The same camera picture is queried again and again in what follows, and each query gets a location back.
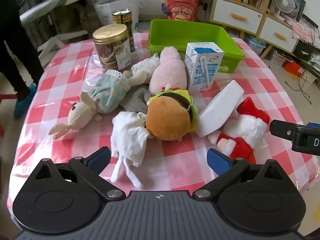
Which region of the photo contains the green plastic bin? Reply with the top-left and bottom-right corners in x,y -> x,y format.
147,19 -> 245,73

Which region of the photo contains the orange box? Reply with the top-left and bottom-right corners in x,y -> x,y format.
282,60 -> 318,84

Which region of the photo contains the dark can with yellow label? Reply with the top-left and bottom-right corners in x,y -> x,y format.
112,9 -> 135,53

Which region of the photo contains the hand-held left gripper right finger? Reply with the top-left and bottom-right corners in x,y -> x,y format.
193,148 -> 288,202

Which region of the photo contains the grey fleece cloth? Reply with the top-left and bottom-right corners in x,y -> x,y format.
119,84 -> 157,113

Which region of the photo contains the black floor cable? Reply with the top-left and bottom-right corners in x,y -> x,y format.
285,67 -> 313,105

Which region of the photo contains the white ruffled cloth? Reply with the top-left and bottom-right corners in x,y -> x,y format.
131,53 -> 161,82

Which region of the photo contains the white cloth doll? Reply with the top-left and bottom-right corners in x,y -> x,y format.
110,111 -> 154,190

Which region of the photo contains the red cartoon bucket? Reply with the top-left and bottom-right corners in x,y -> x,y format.
162,0 -> 202,23

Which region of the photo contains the rabbit doll in blue dress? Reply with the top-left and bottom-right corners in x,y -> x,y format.
48,69 -> 150,140

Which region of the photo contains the wooden cabinet with white drawers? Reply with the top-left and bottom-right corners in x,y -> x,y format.
209,0 -> 300,58

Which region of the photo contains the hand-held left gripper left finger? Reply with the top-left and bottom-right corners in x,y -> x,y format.
31,146 -> 127,202

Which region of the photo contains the blue shoe cover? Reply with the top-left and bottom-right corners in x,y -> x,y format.
13,82 -> 38,120

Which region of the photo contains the white desk fan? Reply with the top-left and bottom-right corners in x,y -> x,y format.
271,0 -> 297,22

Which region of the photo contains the red and white plush toy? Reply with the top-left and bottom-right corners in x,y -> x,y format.
208,97 -> 270,164

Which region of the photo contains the burger plush toy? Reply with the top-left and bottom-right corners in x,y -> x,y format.
146,87 -> 198,142

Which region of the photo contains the white plastic bag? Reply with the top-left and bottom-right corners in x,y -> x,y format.
92,0 -> 147,33

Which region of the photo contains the cookie jar with gold lid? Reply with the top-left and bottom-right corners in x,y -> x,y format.
92,24 -> 132,73

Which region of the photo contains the white office chair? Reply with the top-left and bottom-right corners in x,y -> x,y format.
19,0 -> 89,68

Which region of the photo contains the framed picture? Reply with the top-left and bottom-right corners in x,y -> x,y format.
285,0 -> 307,23

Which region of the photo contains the pink patterned cloth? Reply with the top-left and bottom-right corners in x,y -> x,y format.
287,17 -> 320,45

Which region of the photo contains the pink plush toy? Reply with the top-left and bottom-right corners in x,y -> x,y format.
149,47 -> 188,95

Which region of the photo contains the white and blue milk carton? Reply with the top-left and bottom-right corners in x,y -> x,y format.
184,42 -> 224,92

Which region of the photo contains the white foam block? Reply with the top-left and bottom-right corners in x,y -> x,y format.
196,79 -> 245,138

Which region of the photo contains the clear storage box blue lid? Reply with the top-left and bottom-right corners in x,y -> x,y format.
244,35 -> 268,55

